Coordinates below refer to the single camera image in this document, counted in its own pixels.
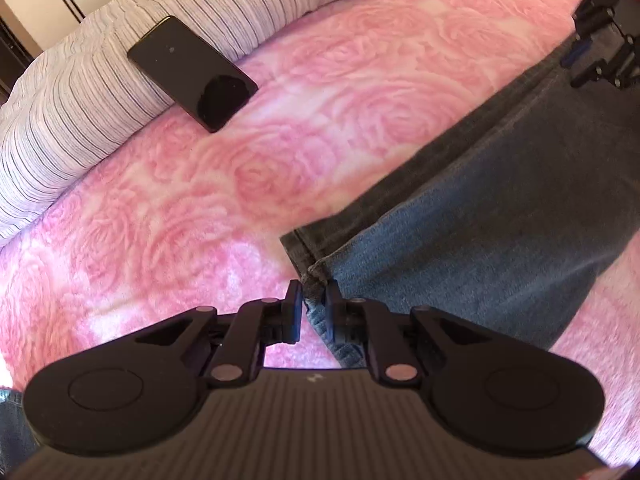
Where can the pink rose blanket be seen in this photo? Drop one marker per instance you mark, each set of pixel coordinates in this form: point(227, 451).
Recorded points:
point(210, 195)

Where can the blue denim pants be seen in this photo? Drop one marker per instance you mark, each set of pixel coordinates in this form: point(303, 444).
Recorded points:
point(480, 200)

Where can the dark denim cloth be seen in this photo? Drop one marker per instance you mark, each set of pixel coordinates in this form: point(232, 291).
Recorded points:
point(12, 430)

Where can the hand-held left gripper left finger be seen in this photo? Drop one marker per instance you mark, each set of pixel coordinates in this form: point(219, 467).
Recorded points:
point(297, 312)

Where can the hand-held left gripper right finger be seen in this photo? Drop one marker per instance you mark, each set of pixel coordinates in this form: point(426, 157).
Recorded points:
point(332, 312)

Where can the white striped pillow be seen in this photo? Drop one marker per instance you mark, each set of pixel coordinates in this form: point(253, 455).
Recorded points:
point(75, 95)

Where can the black smartphone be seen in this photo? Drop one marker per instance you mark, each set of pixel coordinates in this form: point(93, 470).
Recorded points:
point(192, 72)

